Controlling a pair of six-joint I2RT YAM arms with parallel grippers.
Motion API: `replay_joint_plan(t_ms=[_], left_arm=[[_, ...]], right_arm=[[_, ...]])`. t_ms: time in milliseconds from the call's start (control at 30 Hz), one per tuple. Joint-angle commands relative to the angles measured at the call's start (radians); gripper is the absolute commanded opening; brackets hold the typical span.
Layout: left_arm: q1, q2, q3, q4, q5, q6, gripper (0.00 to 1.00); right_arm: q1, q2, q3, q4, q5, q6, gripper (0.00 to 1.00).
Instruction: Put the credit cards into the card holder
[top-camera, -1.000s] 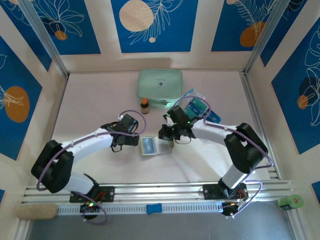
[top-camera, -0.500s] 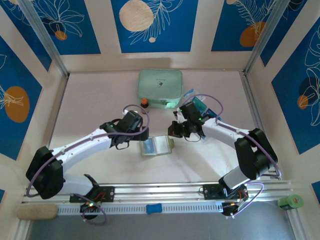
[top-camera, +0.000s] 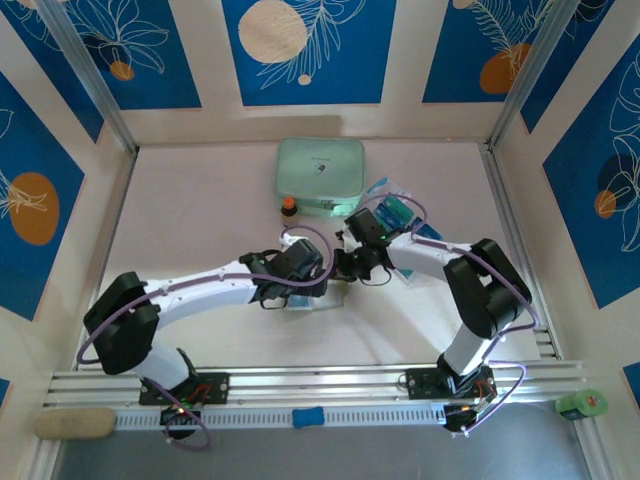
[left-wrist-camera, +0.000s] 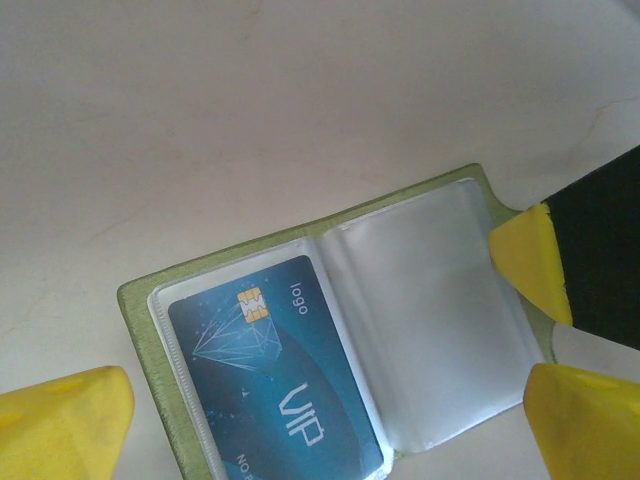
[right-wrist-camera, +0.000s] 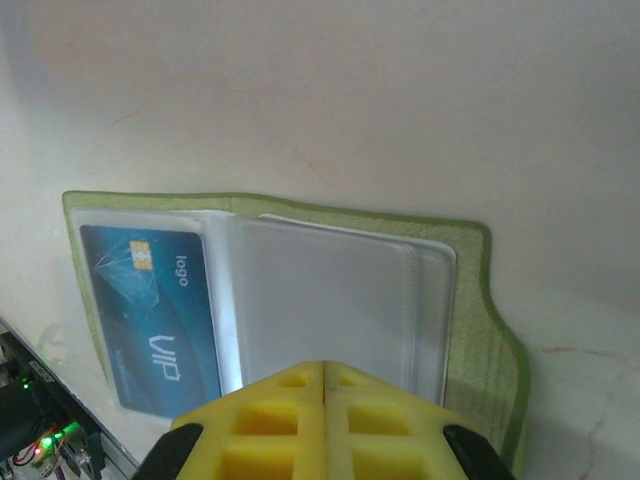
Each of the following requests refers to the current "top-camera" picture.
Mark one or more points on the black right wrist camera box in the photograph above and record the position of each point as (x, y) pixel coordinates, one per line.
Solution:
(366, 226)

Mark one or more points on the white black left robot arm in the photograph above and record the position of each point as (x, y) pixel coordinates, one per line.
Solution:
(200, 292)

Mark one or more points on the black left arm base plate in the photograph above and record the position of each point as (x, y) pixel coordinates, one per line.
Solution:
(215, 390)

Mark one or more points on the white blue surgical packet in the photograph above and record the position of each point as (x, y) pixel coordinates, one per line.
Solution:
(387, 187)

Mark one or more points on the aluminium side rail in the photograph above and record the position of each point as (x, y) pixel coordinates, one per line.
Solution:
(515, 225)

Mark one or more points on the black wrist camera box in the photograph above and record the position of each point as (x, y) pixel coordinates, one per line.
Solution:
(302, 260)
(366, 226)

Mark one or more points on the teal chip card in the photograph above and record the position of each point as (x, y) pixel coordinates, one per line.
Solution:
(300, 302)

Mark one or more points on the blue bone-shaped clip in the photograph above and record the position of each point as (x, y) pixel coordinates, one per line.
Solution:
(308, 418)

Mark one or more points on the beige oblong pad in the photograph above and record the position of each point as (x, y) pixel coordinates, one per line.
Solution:
(75, 424)

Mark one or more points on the blue floral wall poster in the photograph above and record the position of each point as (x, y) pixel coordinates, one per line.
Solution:
(165, 60)
(350, 60)
(632, 380)
(60, 86)
(450, 50)
(35, 207)
(3, 392)
(575, 225)
(595, 40)

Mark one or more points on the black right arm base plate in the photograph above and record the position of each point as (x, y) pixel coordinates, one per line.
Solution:
(422, 385)

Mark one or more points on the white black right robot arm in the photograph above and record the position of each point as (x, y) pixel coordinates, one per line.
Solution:
(425, 260)

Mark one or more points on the clear plastic bag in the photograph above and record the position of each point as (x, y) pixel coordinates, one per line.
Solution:
(325, 300)

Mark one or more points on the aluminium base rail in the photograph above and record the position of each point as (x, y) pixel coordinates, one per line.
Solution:
(320, 382)

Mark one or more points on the brown bottle orange cap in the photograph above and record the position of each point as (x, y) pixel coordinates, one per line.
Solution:
(289, 207)

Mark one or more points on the aluminium frame post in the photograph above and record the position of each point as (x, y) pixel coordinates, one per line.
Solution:
(87, 75)
(550, 75)
(45, 460)

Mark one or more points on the mint green zip pouch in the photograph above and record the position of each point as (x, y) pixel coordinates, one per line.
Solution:
(320, 170)

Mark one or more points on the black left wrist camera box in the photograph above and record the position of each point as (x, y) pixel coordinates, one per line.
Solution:
(302, 260)

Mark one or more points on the green round canister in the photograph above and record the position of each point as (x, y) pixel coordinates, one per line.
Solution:
(580, 404)

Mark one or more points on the clear plastic packet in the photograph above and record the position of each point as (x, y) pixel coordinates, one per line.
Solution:
(409, 277)

